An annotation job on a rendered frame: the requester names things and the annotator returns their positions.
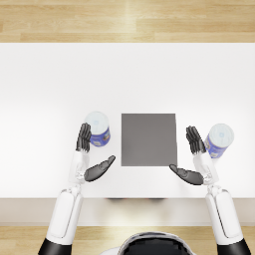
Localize blue can with white lid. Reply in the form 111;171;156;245
203;123;235;159
84;111;112;148

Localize dark grey square mat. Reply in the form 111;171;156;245
121;113;178;167

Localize dark round robot body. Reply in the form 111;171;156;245
100;231;198;255

